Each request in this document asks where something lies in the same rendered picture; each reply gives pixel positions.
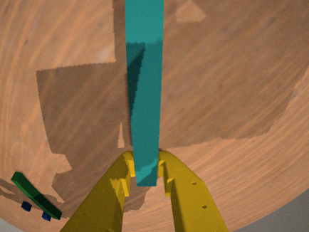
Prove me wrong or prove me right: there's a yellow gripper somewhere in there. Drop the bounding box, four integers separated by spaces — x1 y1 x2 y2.
60 151 229 232

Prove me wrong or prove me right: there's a dark blue cube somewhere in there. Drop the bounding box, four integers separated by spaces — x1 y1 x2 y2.
21 201 32 212
42 211 51 221

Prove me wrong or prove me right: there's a turquoise rod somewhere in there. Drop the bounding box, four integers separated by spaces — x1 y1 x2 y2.
125 0 164 186

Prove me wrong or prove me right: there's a green rod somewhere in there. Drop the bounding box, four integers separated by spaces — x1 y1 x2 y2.
11 172 62 220

